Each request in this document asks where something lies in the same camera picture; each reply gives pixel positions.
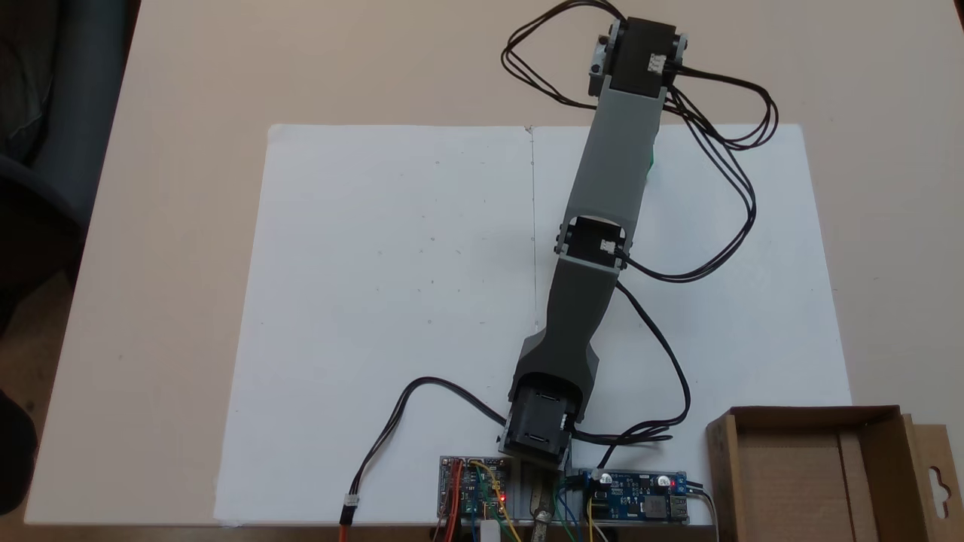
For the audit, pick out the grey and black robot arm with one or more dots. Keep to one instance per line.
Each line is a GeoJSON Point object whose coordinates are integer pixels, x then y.
{"type": "Point", "coordinates": [610, 173]}

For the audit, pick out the white paper sheet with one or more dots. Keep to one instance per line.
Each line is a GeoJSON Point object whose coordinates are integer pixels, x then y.
{"type": "Point", "coordinates": [361, 301]}

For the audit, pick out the grey circuit board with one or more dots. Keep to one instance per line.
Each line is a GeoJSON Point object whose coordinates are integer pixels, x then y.
{"type": "Point", "coordinates": [471, 489]}

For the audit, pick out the metal clamp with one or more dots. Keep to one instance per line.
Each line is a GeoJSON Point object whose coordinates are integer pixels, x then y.
{"type": "Point", "coordinates": [542, 508]}

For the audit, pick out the white plastic connector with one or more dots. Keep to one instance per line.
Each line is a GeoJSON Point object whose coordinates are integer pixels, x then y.
{"type": "Point", "coordinates": [489, 533]}

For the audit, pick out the blue circuit board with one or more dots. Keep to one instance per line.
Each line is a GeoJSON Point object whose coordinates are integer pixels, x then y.
{"type": "Point", "coordinates": [640, 500]}

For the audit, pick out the brown cardboard box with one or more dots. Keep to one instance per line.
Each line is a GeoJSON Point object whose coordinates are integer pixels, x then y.
{"type": "Point", "coordinates": [791, 482]}

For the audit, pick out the blue-grey chair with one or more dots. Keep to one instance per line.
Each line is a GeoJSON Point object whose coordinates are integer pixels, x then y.
{"type": "Point", "coordinates": [83, 113]}

